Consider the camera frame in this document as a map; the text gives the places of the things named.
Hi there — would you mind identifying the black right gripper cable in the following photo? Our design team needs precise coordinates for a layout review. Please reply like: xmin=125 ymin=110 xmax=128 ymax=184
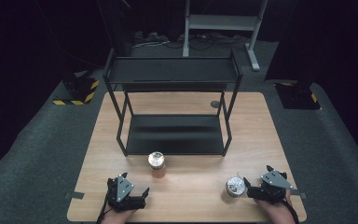
xmin=280 ymin=199 xmax=300 ymax=224

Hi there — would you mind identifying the black yellow striped stand base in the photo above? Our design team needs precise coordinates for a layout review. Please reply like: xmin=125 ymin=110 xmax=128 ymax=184
xmin=52 ymin=73 xmax=101 ymax=106
xmin=274 ymin=80 xmax=322 ymax=111

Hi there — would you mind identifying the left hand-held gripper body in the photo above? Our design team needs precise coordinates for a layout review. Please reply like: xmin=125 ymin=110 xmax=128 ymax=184
xmin=106 ymin=174 xmax=147 ymax=213

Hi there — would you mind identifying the grey tape strip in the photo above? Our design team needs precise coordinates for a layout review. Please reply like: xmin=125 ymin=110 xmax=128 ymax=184
xmin=291 ymin=189 xmax=308 ymax=201
xmin=64 ymin=190 xmax=86 ymax=201

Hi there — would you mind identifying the glass jar of orange powder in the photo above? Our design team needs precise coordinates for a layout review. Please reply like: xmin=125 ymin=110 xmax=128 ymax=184
xmin=147 ymin=150 xmax=167 ymax=179

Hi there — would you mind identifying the black metal shelf rack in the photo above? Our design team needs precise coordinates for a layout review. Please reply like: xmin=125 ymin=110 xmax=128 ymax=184
xmin=102 ymin=48 xmax=244 ymax=158

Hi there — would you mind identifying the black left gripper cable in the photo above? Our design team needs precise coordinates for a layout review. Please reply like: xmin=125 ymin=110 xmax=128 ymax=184
xmin=96 ymin=186 xmax=113 ymax=224

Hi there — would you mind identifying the bundle of floor cables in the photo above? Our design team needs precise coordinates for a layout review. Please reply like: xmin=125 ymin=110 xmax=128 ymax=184
xmin=131 ymin=30 xmax=250 ymax=51

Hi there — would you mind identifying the person's right hand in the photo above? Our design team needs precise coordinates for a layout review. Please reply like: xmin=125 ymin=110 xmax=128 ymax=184
xmin=254 ymin=189 xmax=296 ymax=224

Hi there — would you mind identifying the glass jar of brown powder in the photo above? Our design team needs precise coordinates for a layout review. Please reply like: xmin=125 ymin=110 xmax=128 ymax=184
xmin=223 ymin=175 xmax=247 ymax=203

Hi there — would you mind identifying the grey metal stand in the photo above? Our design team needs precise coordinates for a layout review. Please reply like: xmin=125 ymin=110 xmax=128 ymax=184
xmin=182 ymin=0 xmax=269 ymax=72

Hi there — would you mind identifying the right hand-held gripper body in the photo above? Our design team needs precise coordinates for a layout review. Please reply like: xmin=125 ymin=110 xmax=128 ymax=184
xmin=251 ymin=169 xmax=295 ymax=205

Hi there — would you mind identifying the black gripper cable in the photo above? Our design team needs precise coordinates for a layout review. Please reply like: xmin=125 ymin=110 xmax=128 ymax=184
xmin=280 ymin=199 xmax=300 ymax=224
xmin=96 ymin=186 xmax=113 ymax=224

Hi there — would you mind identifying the person's left hand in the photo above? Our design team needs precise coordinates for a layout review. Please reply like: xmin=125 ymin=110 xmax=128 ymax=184
xmin=101 ymin=207 xmax=138 ymax=224

